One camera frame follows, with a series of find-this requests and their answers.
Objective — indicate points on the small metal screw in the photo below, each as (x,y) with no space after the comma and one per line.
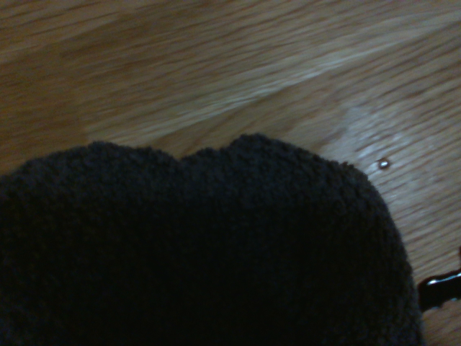
(384,164)

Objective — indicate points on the dark terry cloth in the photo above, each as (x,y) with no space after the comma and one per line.
(201,245)

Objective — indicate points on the dark liquid spill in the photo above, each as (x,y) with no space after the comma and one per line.
(437,288)

